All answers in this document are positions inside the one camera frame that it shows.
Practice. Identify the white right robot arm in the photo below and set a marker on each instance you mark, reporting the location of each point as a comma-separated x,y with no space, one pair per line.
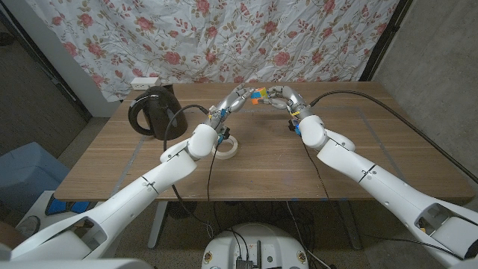
392,194

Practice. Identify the white table leg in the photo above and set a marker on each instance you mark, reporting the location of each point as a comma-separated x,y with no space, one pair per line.
157,228

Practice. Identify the blue-grey storage box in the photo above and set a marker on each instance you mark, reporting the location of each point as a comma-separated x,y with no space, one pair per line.
26,172

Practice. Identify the white power strip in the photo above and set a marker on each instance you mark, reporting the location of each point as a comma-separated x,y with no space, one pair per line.
143,83

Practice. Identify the beige masking tape roll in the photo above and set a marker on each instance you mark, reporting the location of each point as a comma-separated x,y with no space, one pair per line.
229,153

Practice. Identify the black electric kettle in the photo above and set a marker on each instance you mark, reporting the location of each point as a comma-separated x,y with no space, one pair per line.
160,116

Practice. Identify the grey sneaker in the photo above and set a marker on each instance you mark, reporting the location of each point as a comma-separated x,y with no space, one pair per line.
29,225

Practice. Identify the black round floor disc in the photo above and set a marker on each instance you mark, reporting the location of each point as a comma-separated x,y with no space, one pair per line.
183,209

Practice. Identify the black backdrop pole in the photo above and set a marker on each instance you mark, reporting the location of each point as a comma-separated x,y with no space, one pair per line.
384,37

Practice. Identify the white floor platform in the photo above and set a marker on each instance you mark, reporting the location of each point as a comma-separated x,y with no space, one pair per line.
41,209

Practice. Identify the white robot chest cover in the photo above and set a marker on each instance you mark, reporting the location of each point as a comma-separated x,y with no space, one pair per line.
74,265

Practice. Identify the white floral backdrop cloth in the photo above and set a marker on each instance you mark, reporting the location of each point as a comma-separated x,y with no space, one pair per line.
224,37

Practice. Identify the brown wooden surface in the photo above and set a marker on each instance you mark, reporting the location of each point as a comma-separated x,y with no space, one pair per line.
7,235

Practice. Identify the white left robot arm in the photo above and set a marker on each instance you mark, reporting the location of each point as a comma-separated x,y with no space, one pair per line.
130,198

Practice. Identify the white robot torso base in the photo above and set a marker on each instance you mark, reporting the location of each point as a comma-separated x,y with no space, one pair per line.
224,246

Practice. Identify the black door frame rail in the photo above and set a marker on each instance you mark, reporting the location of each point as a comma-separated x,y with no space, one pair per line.
35,48

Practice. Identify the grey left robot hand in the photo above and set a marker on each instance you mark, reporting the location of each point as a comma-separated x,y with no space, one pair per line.
231,104

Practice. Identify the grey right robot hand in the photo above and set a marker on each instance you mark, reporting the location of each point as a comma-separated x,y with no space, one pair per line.
293,101

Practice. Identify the multicoloured Rubik's cube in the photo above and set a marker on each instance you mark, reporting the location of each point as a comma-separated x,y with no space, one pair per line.
258,94

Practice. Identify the grey table leg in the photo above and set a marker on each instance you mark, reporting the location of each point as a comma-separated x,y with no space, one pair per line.
351,228

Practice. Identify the blue black floor pad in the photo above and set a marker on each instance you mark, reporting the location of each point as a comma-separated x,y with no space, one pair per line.
56,207

